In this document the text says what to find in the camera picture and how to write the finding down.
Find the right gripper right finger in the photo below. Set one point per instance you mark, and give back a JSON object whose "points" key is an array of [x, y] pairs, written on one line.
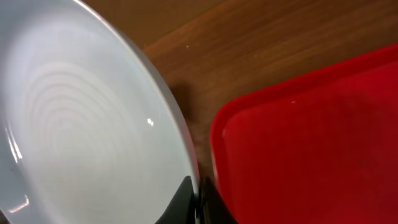
{"points": [[212, 208]]}

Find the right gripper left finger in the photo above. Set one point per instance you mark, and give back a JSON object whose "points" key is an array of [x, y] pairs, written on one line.
{"points": [[181, 209]]}

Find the large light blue plate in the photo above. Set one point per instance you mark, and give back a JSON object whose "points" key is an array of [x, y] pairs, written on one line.
{"points": [[90, 131]]}

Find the red plastic tray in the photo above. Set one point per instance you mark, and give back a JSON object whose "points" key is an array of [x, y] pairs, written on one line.
{"points": [[319, 148]]}

